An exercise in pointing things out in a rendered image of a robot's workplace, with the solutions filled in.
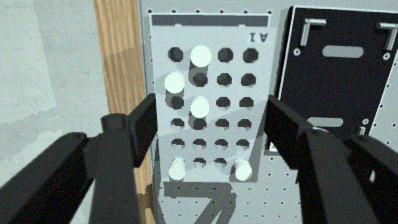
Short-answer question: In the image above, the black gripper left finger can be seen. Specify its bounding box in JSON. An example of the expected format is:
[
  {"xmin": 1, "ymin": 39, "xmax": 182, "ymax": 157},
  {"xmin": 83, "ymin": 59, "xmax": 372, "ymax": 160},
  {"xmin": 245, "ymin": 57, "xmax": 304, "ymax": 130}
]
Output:
[{"xmin": 0, "ymin": 93, "xmax": 158, "ymax": 224}]

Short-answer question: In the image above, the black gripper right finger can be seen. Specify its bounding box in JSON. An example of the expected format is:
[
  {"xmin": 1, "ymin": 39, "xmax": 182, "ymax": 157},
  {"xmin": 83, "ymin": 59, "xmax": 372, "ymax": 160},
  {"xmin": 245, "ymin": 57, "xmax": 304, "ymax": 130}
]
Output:
[{"xmin": 264, "ymin": 94, "xmax": 398, "ymax": 224}]

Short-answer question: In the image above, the light grey block with holes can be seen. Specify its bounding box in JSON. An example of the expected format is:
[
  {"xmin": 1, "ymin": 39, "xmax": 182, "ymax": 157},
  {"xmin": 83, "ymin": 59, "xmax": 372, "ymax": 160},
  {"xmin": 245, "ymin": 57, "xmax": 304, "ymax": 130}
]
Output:
[{"xmin": 151, "ymin": 26, "xmax": 277, "ymax": 183}]

